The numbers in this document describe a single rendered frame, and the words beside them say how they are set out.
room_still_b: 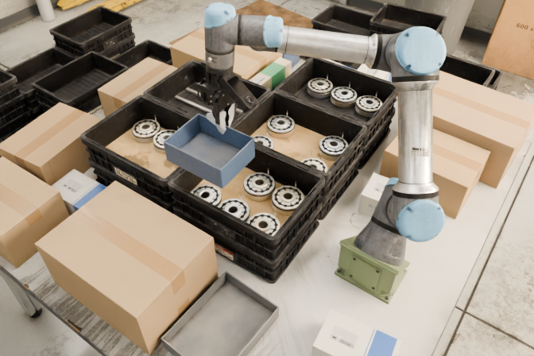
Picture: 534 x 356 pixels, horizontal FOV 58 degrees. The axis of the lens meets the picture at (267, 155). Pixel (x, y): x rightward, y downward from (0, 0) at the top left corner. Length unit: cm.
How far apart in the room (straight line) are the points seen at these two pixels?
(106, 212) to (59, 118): 59
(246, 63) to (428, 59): 102
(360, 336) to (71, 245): 82
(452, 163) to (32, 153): 145
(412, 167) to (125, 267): 79
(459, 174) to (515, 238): 114
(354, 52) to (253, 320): 81
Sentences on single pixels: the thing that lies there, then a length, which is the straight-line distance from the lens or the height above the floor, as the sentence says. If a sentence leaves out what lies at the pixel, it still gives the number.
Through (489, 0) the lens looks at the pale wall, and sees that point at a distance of 428.
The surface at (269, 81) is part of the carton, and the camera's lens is 203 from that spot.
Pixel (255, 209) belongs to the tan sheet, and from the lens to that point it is 155.
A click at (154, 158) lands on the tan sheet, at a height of 83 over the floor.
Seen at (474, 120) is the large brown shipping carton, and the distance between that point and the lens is 192.
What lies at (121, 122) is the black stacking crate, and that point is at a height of 88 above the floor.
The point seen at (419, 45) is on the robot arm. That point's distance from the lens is 124.
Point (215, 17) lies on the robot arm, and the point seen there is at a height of 146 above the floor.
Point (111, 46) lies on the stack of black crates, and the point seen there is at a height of 49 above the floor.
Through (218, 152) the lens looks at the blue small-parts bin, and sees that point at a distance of 139.
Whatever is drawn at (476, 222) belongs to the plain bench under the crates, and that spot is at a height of 70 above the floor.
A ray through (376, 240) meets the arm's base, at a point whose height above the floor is 89.
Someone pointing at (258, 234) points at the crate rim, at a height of 93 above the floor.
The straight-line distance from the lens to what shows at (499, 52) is 408.
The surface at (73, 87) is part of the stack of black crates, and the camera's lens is 286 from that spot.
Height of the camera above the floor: 200
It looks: 43 degrees down
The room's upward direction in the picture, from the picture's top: straight up
